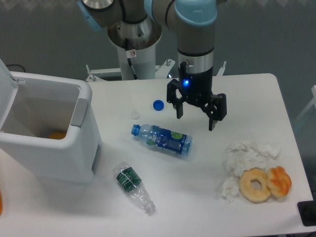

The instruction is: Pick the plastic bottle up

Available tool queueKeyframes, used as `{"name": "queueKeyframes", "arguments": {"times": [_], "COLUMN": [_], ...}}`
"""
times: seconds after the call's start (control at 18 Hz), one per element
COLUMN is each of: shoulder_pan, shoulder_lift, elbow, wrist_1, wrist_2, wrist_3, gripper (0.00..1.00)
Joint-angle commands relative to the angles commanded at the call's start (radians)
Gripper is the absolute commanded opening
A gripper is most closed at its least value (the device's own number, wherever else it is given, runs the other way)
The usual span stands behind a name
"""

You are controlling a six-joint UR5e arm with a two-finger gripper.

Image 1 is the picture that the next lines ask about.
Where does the blue bottle cap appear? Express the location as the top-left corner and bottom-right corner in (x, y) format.
(153, 100), (164, 111)

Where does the plain ring donut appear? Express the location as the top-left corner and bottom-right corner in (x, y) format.
(238, 168), (271, 202)

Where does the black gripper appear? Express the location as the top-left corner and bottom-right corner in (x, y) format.
(166, 61), (227, 131)

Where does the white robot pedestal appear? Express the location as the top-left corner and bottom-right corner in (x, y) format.
(108, 16), (162, 80)

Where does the small crumpled white tissue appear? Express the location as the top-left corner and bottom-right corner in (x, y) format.
(220, 177), (239, 203)

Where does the black device at table edge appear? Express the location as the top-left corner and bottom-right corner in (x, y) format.
(297, 200), (316, 227)

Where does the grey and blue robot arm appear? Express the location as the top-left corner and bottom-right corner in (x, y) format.
(78, 0), (227, 130)

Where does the large crumpled white tissue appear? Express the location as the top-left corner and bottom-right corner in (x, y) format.
(224, 139), (281, 177)

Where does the white trash bin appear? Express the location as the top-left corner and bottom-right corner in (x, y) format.
(0, 64), (102, 183)

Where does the green label clear plastic bottle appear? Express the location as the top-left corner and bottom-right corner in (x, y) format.
(113, 161), (156, 215)

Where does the orange item inside bin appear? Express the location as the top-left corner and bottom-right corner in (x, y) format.
(48, 131), (67, 140)

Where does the white bottle cap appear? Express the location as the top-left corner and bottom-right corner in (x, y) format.
(130, 111), (140, 120)

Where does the white object at right edge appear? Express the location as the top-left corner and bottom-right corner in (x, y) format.
(293, 85), (316, 131)

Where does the orange object at left edge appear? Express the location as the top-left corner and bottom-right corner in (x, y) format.
(0, 189), (3, 216)

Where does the orange glazed pastry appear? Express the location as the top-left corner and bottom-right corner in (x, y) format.
(266, 166), (292, 198)

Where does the blue label plastic bottle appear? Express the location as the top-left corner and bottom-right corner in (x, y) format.
(131, 124), (193, 156)

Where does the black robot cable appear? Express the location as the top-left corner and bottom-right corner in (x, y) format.
(124, 38), (138, 80)

